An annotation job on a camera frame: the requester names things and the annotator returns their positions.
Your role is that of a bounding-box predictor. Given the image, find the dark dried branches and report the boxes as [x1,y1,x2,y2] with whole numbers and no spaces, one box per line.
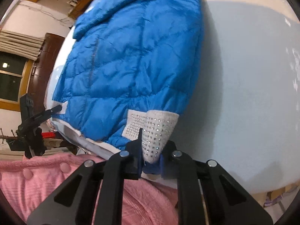
[0,128,18,144]

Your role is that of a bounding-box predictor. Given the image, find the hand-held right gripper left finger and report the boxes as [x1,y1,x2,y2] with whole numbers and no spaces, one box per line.
[27,128,143,225]

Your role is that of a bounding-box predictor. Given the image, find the light blue bed sheet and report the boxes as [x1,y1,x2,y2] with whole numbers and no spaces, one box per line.
[44,0,300,195]

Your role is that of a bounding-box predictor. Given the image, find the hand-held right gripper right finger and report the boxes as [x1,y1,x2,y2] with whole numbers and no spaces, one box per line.
[159,141,273,225]

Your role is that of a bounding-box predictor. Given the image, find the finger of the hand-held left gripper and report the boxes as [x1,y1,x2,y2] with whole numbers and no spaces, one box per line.
[30,105,63,124]

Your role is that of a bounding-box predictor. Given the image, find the pink knit sweater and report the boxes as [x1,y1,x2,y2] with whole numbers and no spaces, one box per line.
[0,153,179,225]

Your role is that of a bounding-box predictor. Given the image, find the beige curtain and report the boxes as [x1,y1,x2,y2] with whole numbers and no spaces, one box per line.
[0,30,45,61]

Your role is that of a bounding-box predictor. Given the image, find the wooden framed window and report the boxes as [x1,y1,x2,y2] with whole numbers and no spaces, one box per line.
[0,52,34,110]

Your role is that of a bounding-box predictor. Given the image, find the wall cable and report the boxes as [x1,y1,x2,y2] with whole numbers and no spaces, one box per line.
[22,0,74,25]

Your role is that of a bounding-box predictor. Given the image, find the blue puffer jacket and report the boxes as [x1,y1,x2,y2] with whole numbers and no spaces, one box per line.
[52,0,205,181]

